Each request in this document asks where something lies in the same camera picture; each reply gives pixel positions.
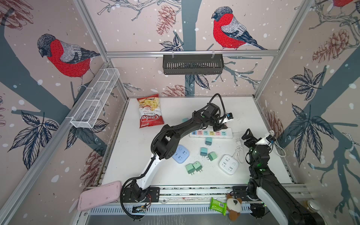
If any brown white plush toy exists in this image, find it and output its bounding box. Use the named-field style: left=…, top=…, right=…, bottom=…
left=226, top=194, right=242, bottom=221

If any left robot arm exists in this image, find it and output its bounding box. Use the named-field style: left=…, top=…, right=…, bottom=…
left=120, top=103, right=233, bottom=220

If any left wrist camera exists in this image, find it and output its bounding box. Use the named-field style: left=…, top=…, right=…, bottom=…
left=223, top=112, right=233, bottom=123

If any green wipes packet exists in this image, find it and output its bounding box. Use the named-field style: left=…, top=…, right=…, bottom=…
left=210, top=198, right=227, bottom=216

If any glass jar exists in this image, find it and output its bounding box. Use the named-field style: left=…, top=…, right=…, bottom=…
left=302, top=199, right=320, bottom=213

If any green plug adapter right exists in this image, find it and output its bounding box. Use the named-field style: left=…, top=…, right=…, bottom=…
left=193, top=161, right=203, bottom=172

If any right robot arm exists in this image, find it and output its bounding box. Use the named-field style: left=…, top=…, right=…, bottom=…
left=228, top=129, right=325, bottom=225

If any black wire basket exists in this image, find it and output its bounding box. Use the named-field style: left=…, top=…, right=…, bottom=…
left=163, top=54, right=224, bottom=75

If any pink tray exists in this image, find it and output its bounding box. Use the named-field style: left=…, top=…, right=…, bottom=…
left=77, top=181, right=122, bottom=212

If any white cube power socket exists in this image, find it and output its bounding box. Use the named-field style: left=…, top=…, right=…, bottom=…
left=219, top=154, right=239, bottom=175

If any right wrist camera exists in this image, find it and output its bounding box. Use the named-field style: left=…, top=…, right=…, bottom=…
left=256, top=134, right=274, bottom=146

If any white multicolour power strip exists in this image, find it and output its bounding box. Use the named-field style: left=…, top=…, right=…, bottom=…
left=189, top=127, right=233, bottom=139

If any white strip power cable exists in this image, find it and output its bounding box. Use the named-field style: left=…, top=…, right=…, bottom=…
left=268, top=130, right=287, bottom=158

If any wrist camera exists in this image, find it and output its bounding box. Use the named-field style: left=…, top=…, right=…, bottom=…
left=256, top=134, right=274, bottom=146
left=223, top=112, right=233, bottom=123

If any white cube socket cable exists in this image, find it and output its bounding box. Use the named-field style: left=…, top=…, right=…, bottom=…
left=233, top=138, right=246, bottom=164

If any white mesh wall basket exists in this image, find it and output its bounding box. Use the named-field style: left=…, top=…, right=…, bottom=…
left=70, top=68, right=120, bottom=128

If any red white cassava chips bag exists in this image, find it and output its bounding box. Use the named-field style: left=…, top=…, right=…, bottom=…
left=137, top=94, right=164, bottom=128

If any green plug adapter left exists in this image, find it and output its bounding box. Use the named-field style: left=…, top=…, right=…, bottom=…
left=186, top=164, right=196, bottom=175

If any blue cube power socket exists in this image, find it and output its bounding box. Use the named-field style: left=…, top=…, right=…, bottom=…
left=172, top=144, right=190, bottom=164

